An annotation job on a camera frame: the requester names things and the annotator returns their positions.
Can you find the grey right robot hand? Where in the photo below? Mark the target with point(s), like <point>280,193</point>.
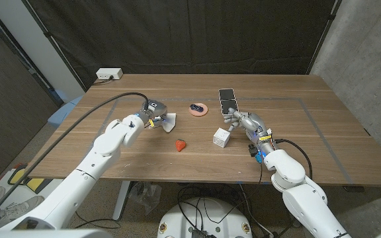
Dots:
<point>253,122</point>

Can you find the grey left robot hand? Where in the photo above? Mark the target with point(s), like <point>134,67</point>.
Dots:
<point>155,108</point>

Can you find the white cloth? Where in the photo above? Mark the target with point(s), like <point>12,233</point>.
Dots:
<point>171,123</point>

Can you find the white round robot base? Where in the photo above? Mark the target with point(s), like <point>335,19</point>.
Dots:
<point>210,215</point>

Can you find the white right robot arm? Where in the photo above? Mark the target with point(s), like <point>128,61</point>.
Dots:
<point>303,198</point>

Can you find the red strawberry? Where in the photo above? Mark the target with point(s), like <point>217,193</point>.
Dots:
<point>180,145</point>

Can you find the white cube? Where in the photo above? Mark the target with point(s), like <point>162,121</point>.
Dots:
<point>221,138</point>

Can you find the pink round dish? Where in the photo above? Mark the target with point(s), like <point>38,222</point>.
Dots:
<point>202,112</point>

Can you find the white power strip box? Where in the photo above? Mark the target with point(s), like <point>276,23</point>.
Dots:
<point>108,73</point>

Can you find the black backdrop curtain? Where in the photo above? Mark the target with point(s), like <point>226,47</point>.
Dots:
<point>184,33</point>

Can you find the clear plastic bag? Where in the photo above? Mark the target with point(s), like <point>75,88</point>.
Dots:
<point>145,196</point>

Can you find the light blue bin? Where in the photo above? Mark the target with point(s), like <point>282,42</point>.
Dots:
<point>61,110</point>

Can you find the white table leg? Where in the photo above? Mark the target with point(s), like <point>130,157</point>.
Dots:
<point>120,205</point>

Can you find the black backdrop stand pole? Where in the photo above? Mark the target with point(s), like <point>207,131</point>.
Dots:
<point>326,33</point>
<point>50,39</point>

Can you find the black finned electronics box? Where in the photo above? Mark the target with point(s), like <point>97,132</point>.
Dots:
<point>199,234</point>

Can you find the yellow black floor pad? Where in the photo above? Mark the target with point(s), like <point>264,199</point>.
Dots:
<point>19,175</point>
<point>35,184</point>

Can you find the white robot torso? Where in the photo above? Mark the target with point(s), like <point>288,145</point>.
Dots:
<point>45,234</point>

